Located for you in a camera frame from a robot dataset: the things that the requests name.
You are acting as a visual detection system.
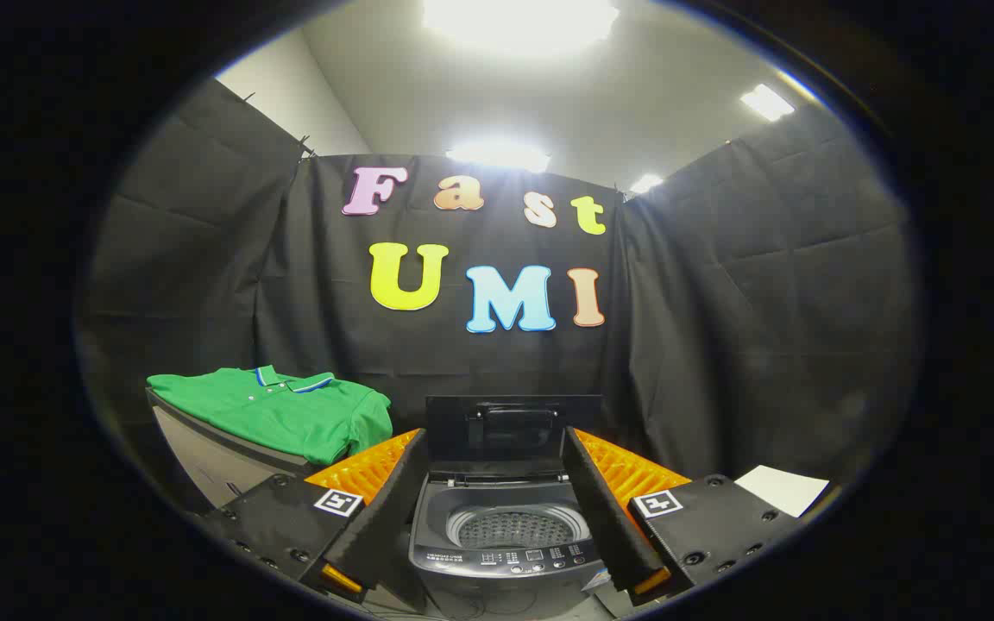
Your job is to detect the black backdrop cloth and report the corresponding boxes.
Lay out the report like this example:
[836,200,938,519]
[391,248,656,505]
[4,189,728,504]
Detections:
[74,78,925,514]

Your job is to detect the large ceiling light panel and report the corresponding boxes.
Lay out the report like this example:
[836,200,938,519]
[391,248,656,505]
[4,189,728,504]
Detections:
[422,0,620,54]

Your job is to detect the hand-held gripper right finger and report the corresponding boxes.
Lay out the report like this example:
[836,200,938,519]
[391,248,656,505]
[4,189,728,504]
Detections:
[561,425,802,606]

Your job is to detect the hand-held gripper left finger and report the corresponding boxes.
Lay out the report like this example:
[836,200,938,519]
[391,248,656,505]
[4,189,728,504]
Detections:
[204,428,430,605]

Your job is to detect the green polo shirt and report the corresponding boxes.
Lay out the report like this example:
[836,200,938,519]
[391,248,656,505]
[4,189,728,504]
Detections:
[147,366,394,467]

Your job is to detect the white flat sheet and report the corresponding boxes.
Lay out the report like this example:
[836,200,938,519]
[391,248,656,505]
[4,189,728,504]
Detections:
[733,465,832,518]

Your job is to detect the grey cabinet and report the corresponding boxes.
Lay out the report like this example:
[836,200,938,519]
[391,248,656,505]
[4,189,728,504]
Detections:
[145,388,327,515]

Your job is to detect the grey top-load washing machine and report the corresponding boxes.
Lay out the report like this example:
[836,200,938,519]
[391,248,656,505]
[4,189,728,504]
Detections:
[407,470,617,621]

